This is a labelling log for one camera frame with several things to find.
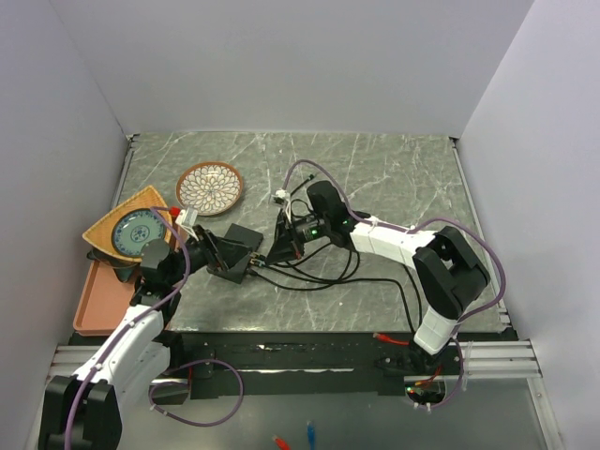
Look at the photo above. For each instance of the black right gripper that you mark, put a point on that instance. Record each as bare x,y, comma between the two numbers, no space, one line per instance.
285,247

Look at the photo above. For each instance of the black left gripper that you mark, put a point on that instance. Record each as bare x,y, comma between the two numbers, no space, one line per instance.
218,254

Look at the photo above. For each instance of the black network switch box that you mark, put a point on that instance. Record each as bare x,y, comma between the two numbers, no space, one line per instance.
250,238

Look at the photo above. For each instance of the black cable teal plugs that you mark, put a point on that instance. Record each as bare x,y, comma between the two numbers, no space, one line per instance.
327,260

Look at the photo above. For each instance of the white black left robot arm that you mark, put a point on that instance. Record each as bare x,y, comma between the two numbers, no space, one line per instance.
86,409

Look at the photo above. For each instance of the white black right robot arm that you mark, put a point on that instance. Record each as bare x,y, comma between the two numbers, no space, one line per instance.
450,273

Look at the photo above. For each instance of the blue plug on floor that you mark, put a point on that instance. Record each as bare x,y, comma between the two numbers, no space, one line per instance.
311,435

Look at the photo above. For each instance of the red plug on floor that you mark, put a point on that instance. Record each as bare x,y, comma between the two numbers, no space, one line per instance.
280,443

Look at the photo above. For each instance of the floral bowl with brown rim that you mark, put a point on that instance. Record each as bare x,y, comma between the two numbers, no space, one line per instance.
210,187

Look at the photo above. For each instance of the blue patterned plate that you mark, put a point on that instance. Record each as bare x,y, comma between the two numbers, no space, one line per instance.
134,230

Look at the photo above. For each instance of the woven bamboo fan tray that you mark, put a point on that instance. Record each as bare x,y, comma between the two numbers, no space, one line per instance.
99,235

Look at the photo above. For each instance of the terracotta rectangular tray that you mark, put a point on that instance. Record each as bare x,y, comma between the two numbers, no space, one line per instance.
105,297

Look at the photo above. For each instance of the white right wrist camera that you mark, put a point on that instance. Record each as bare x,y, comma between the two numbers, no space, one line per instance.
282,199

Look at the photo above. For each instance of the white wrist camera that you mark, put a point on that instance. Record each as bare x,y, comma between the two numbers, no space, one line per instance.
282,199
186,220

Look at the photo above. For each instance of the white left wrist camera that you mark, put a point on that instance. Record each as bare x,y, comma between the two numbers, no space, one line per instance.
186,220

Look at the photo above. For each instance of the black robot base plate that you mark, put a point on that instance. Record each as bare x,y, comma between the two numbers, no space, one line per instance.
260,363

